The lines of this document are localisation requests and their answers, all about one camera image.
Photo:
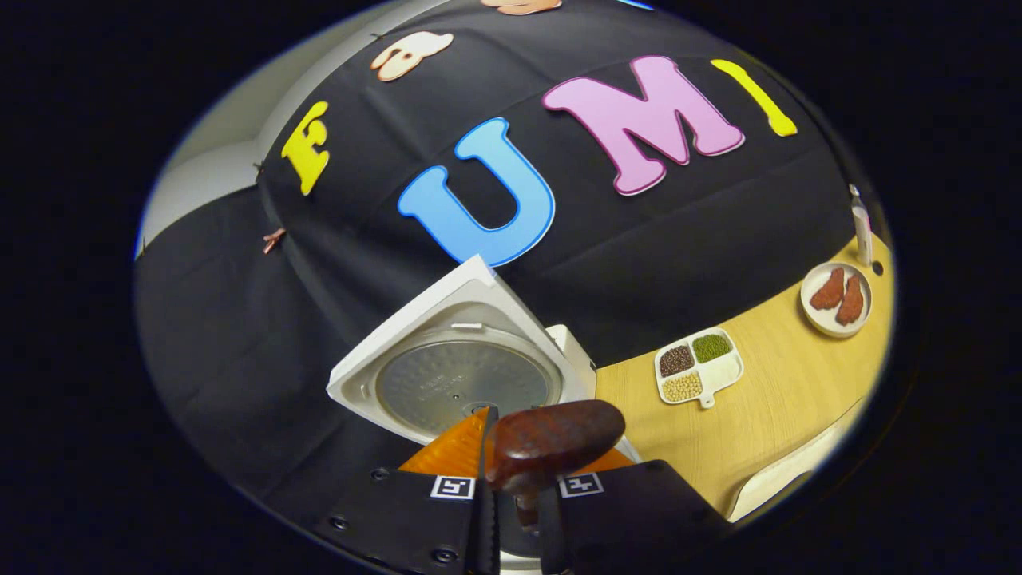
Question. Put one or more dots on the brown meat piece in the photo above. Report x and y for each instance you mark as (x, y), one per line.
(829, 289)
(851, 302)

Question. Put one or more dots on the small clear bottle pink label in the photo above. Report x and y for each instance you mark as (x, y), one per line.
(861, 228)

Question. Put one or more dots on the black backdrop cloth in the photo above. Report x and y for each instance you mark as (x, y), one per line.
(239, 335)

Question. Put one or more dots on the copper cloth clip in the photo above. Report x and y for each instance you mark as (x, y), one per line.
(273, 240)

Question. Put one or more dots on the white divided bean dish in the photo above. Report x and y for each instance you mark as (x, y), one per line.
(722, 371)

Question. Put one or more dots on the white rice cooker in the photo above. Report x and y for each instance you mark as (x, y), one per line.
(447, 383)

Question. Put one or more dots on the white round plate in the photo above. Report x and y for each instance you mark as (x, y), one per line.
(814, 319)

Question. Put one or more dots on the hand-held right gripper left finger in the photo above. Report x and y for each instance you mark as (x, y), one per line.
(415, 519)

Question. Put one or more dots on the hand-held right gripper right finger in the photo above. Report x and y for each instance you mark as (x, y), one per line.
(623, 519)

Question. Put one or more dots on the dark wooden spoon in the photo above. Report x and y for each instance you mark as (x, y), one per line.
(551, 439)

